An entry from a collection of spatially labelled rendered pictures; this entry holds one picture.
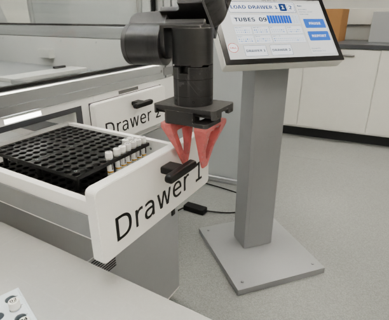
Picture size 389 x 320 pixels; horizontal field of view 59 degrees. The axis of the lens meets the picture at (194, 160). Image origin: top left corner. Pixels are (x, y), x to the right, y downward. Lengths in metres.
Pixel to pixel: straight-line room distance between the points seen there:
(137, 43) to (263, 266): 1.38
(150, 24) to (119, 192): 0.23
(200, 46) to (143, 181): 0.20
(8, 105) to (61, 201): 0.28
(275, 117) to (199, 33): 1.11
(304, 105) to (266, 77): 2.07
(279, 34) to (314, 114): 2.15
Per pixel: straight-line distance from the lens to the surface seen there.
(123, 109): 0.93
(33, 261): 0.62
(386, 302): 1.77
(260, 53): 1.36
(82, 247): 0.97
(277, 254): 1.80
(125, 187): 0.47
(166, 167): 0.52
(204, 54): 0.48
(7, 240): 0.69
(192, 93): 0.48
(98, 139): 0.70
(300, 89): 3.51
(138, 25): 0.52
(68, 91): 0.82
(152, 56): 0.50
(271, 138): 1.57
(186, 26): 0.48
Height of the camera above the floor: 1.12
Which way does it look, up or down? 23 degrees down
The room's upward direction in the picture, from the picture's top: straight up
